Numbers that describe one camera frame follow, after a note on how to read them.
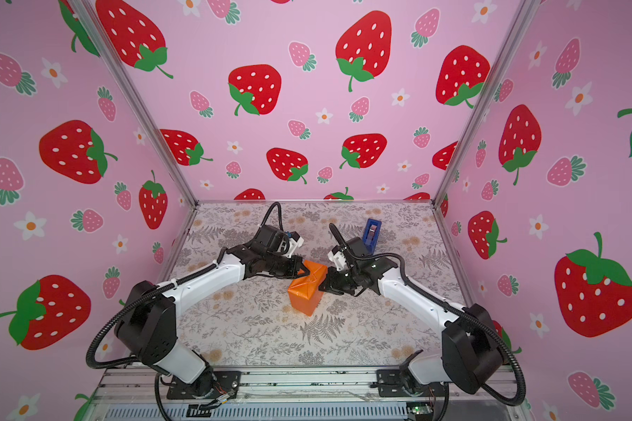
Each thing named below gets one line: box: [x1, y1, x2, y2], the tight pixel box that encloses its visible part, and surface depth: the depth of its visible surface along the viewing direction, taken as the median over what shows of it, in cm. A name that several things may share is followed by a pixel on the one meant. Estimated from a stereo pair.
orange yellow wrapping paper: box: [287, 259, 328, 317], surface depth 83 cm
